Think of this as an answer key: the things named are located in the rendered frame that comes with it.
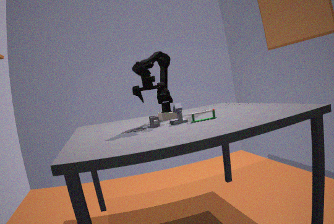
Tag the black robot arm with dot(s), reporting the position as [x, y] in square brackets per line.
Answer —
[141, 68]

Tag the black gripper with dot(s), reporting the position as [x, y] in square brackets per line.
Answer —
[137, 91]

